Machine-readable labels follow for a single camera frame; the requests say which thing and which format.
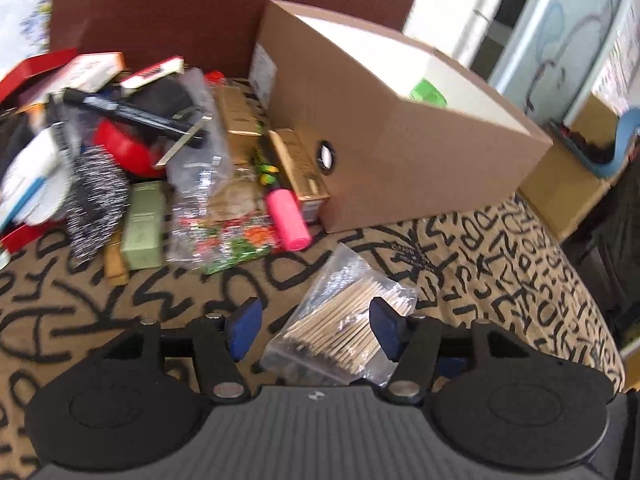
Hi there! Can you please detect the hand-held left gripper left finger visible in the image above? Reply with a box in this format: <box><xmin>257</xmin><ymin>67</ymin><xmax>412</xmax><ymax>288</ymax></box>
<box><xmin>102</xmin><ymin>296</ymin><xmax>264</xmax><ymax>405</ymax></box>

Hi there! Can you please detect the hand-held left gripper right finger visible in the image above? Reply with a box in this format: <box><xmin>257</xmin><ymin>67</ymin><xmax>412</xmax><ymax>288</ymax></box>
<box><xmin>369</xmin><ymin>296</ymin><xmax>532</xmax><ymax>406</ymax></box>

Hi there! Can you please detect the clear bag of cotton swabs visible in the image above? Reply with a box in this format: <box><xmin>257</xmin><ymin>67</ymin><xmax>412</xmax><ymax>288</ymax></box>
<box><xmin>260</xmin><ymin>242</ymin><xmax>418</xmax><ymax>387</ymax></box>

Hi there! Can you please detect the large brown cardboard box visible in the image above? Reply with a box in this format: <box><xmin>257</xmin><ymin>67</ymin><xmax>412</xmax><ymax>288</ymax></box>
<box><xmin>248</xmin><ymin>0</ymin><xmax>554</xmax><ymax>234</ymax></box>

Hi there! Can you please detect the black marker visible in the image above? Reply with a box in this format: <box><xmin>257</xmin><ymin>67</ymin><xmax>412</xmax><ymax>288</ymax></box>
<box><xmin>62</xmin><ymin>87</ymin><xmax>206</xmax><ymax>149</ymax></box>

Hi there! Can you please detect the clear plastic packet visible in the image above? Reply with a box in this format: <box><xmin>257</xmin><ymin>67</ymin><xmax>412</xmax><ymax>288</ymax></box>
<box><xmin>165</xmin><ymin>67</ymin><xmax>237</xmax><ymax>202</ymax></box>
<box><xmin>172</xmin><ymin>209</ymin><xmax>282</xmax><ymax>276</ymax></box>

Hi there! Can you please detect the letter-print tablecloth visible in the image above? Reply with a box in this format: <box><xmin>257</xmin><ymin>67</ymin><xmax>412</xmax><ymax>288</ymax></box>
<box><xmin>0</xmin><ymin>192</ymin><xmax>627</xmax><ymax>480</ymax></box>

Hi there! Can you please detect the pink highlighter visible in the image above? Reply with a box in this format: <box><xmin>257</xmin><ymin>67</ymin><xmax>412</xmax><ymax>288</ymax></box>
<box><xmin>265</xmin><ymin>187</ymin><xmax>312</xmax><ymax>253</ymax></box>

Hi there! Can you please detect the pale green box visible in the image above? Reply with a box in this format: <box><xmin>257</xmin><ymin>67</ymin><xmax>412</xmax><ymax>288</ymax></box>
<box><xmin>122</xmin><ymin>181</ymin><xmax>167</xmax><ymax>270</ymax></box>

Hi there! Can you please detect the tan small box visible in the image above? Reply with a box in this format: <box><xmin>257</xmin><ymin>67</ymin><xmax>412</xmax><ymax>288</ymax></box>
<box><xmin>103</xmin><ymin>241</ymin><xmax>129</xmax><ymax>284</ymax></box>

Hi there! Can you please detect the green yellow small item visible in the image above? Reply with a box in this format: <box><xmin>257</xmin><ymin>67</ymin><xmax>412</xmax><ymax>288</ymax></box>
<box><xmin>257</xmin><ymin>151</ymin><xmax>279</xmax><ymax>187</ymax></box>

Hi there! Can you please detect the gold box with white end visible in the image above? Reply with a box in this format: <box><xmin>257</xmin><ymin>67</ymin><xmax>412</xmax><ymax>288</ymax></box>
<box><xmin>267</xmin><ymin>128</ymin><xmax>331</xmax><ymax>224</ymax></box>

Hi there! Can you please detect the silver metal strip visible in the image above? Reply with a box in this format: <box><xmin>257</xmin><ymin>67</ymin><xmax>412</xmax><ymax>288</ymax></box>
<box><xmin>154</xmin><ymin>115</ymin><xmax>212</xmax><ymax>169</ymax></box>

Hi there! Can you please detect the steel wool scourer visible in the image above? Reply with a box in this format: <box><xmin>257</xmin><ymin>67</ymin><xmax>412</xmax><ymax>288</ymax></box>
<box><xmin>65</xmin><ymin>144</ymin><xmax>132</xmax><ymax>267</ymax></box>

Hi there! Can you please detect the red tape roll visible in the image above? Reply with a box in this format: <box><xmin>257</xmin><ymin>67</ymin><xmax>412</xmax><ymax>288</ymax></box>
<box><xmin>93</xmin><ymin>118</ymin><xmax>169</xmax><ymax>179</ymax></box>

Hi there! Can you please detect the small cardboard box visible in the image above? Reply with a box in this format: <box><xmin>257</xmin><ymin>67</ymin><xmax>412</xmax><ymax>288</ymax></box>
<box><xmin>517</xmin><ymin>92</ymin><xmax>627</xmax><ymax>242</ymax></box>

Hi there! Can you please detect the green plastic item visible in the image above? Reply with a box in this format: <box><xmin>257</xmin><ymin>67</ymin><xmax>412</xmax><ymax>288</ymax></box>
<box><xmin>409</xmin><ymin>78</ymin><xmax>447</xmax><ymax>107</ymax></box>

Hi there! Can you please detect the black pouch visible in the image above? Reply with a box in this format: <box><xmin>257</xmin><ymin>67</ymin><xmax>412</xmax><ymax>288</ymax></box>
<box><xmin>139</xmin><ymin>80</ymin><xmax>192</xmax><ymax>112</ymax></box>

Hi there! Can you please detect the white and blue packet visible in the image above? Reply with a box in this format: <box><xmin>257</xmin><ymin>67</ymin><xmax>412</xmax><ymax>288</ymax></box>
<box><xmin>0</xmin><ymin>126</ymin><xmax>72</xmax><ymax>227</ymax></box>

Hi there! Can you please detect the white box with red label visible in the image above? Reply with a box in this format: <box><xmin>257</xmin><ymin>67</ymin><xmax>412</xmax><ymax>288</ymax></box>
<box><xmin>119</xmin><ymin>55</ymin><xmax>185</xmax><ymax>89</ymax></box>

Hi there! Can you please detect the blue plastic bin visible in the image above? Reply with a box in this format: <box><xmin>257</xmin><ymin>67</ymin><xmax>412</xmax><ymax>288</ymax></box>
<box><xmin>549</xmin><ymin>109</ymin><xmax>640</xmax><ymax>179</ymax></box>

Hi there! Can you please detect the white and orange box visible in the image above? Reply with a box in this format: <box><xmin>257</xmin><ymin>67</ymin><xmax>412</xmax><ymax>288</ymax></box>
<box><xmin>49</xmin><ymin>51</ymin><xmax>125</xmax><ymax>97</ymax></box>

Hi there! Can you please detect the brown rounded board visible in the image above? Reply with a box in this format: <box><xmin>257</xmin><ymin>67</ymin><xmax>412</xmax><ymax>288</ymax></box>
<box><xmin>50</xmin><ymin>0</ymin><xmax>418</xmax><ymax>80</ymax></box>

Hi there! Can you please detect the pale blue drawn panel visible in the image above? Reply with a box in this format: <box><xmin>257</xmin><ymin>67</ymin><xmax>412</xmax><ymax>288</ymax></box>
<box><xmin>487</xmin><ymin>0</ymin><xmax>629</xmax><ymax>127</ymax></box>

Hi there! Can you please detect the white floral bag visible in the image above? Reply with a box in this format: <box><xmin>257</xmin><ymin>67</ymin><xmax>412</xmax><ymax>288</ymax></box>
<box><xmin>0</xmin><ymin>0</ymin><xmax>57</xmax><ymax>68</ymax></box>

